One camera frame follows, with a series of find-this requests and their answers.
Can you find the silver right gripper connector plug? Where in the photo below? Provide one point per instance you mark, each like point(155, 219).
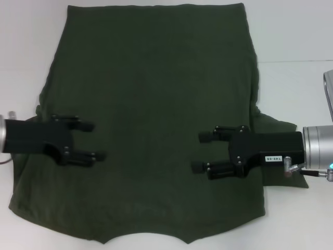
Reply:
point(287, 166)

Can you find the dark green shirt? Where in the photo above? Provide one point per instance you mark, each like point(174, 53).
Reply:
point(156, 78)

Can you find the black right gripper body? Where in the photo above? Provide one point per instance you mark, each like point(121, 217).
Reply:
point(270, 144)

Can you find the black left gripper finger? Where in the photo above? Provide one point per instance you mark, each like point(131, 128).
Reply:
point(83, 159)
point(83, 126)

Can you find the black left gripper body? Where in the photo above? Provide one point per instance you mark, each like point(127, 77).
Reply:
point(33, 136)

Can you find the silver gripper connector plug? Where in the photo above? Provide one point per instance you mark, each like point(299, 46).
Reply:
point(12, 115)
point(287, 166)

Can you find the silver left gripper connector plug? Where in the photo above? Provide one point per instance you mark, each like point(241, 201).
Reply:
point(12, 115)

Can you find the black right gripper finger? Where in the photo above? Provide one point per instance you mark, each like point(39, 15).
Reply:
point(221, 132)
point(221, 170)

